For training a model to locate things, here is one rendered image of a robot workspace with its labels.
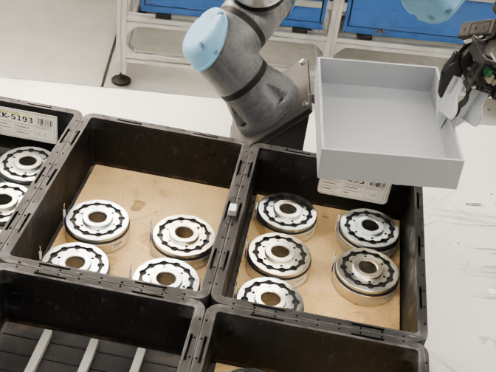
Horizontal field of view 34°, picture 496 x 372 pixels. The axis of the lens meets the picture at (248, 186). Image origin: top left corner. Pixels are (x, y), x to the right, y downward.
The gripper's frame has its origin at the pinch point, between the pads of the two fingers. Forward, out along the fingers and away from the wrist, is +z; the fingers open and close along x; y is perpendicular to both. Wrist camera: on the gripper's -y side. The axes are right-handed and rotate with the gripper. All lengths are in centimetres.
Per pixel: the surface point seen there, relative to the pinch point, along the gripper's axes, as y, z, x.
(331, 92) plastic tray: -11.8, 7.2, -14.5
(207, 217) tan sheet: -4.1, 32.9, -27.6
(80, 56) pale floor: -208, 124, -51
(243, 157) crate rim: -8.4, 21.9, -24.9
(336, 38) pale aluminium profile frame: -182, 70, 42
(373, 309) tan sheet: 16.4, 26.8, -2.8
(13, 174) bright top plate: -10, 38, -61
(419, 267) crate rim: 17.1, 16.0, -0.6
